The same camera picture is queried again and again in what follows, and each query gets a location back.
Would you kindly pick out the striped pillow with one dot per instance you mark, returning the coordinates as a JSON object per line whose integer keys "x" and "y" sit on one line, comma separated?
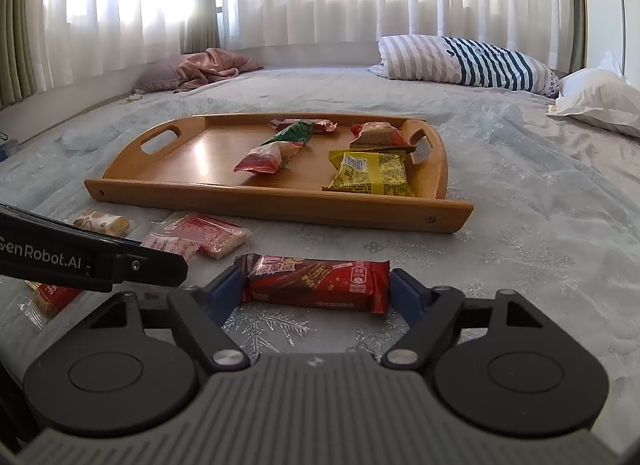
{"x": 425, "y": 57}

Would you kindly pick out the red peanut packet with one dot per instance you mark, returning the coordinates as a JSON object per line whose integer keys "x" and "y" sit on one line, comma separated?
{"x": 377, "y": 134}

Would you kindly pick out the small grey object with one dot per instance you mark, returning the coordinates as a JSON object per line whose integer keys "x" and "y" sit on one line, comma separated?
{"x": 136, "y": 95}

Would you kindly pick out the white red-edged snack packet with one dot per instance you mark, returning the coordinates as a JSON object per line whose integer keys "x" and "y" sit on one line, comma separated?
{"x": 265, "y": 157}

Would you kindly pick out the wooden tray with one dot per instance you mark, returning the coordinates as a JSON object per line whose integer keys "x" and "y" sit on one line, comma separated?
{"x": 215, "y": 150}

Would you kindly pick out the red chocolate bar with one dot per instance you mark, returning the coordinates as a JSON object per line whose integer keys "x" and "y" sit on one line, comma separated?
{"x": 315, "y": 280}

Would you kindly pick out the purple pillow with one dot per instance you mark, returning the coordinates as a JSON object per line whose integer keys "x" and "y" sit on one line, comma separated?
{"x": 160, "y": 75}

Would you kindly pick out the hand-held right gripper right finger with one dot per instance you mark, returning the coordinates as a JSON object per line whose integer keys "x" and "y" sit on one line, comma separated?
{"x": 407, "y": 297}

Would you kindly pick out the pink cloth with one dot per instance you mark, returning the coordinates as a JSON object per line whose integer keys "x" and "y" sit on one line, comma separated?
{"x": 215, "y": 65}

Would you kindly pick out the slim red snack bar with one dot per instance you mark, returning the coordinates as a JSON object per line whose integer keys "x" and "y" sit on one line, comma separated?
{"x": 325, "y": 126}

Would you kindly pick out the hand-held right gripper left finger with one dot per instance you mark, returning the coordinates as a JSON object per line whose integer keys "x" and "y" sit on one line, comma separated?
{"x": 225, "y": 295}

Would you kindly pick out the white pillow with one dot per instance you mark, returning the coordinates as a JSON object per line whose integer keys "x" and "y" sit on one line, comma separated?
{"x": 600, "y": 95}

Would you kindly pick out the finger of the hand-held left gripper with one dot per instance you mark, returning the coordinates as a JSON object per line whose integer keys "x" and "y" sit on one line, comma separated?
{"x": 155, "y": 269}

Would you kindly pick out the cream nougat packet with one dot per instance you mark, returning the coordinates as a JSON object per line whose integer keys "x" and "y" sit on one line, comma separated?
{"x": 100, "y": 222}

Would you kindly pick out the red biscuit packet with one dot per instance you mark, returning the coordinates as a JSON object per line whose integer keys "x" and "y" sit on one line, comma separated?
{"x": 210, "y": 235}
{"x": 165, "y": 244}
{"x": 52, "y": 297}

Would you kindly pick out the white wardrobe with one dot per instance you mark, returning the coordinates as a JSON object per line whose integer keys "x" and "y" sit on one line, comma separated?
{"x": 605, "y": 5}

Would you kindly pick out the yellow snack packet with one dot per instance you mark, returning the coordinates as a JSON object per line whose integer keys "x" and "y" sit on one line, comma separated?
{"x": 370, "y": 172}

